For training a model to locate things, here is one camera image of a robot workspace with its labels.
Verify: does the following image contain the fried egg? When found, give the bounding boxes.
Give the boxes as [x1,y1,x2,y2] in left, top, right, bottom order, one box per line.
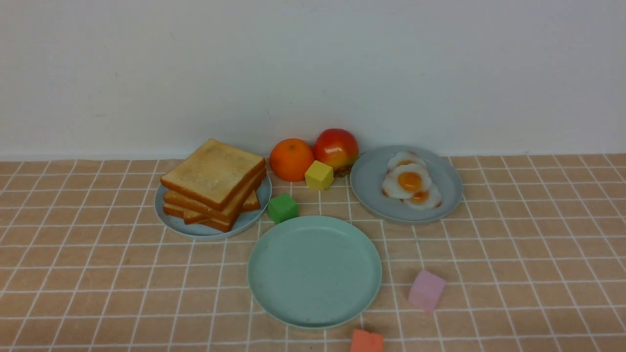
[387,150,427,172]
[381,163,432,199]
[401,183,443,210]

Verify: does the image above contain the yellow cube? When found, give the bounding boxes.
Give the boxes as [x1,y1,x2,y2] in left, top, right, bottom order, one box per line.
[305,160,335,190]

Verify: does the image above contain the pink cube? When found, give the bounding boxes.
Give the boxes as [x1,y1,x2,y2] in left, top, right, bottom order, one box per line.
[408,270,447,313]

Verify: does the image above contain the green centre plate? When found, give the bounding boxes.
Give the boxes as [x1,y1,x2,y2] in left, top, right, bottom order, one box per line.
[247,216,383,330]

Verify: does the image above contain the blue egg plate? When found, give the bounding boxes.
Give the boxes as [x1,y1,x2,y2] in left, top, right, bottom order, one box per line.
[350,145,464,225]

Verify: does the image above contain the orange red cube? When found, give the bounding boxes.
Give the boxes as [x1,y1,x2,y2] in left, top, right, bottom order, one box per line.
[350,329,384,352]

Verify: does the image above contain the checkered beige tablecloth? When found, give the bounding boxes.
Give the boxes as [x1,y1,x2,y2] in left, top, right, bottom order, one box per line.
[0,154,626,352]

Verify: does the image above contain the toast slice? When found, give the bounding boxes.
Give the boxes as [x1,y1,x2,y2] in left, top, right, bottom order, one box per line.
[183,210,234,232]
[160,138,266,210]
[163,190,260,222]
[163,172,268,223]

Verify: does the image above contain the blue bread plate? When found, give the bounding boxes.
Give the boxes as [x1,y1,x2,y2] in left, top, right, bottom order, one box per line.
[154,176,272,241]

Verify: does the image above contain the green cube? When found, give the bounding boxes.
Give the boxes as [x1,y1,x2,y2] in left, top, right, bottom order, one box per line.
[268,193,299,224]

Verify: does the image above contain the red yellow apple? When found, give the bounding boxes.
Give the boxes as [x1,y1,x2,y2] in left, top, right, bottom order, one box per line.
[313,129,359,176]

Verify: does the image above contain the orange fruit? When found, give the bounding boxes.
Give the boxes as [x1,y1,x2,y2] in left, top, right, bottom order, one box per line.
[269,138,315,182]

